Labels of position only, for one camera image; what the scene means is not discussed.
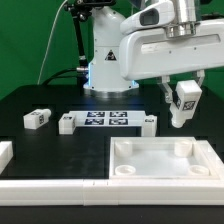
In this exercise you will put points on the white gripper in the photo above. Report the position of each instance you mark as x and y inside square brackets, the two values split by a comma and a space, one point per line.
[150, 53]

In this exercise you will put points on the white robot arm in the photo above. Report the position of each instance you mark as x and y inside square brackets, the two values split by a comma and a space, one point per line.
[104, 70]

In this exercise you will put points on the white U-shaped obstacle fence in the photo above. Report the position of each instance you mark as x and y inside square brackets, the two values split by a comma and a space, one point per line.
[112, 192]

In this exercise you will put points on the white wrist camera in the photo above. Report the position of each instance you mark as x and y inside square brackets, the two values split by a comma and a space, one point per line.
[155, 15]

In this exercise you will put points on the white marker base plate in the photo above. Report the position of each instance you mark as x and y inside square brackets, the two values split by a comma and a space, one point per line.
[108, 118]

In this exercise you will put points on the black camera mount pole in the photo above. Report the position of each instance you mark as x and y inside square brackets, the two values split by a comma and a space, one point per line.
[80, 11]

